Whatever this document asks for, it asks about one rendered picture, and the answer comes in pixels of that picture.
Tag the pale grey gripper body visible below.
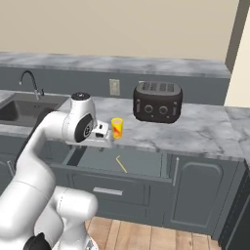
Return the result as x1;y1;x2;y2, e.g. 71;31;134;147
65;135;114;149

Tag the yellow straw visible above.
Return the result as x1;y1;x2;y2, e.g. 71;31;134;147
115;154;128;175

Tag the yellow smoothie cup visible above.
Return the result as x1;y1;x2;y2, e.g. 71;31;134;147
110;117;124;141

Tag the grey open drawer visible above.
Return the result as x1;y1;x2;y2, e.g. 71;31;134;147
48;145;174;227

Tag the steel sink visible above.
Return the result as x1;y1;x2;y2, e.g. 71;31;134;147
0;92;71;127

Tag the black toaster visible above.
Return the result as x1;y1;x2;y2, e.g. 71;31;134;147
132;80;184;124

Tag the grey cupboard door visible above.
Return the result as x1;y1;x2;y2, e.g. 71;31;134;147
163;152;242;236
0;134;22;196

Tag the curved silver tap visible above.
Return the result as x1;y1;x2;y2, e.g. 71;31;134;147
19;69;45;102

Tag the dark dishwasher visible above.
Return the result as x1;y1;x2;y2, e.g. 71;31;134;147
217;161;250;250

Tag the silver drawer handle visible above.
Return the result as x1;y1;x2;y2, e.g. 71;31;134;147
92;187;124;197

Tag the beige wall socket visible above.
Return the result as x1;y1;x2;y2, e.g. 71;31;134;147
108;78;121;97

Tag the silver cupboard door handle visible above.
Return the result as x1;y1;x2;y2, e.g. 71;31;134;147
6;159;16;179
172;156;181;188

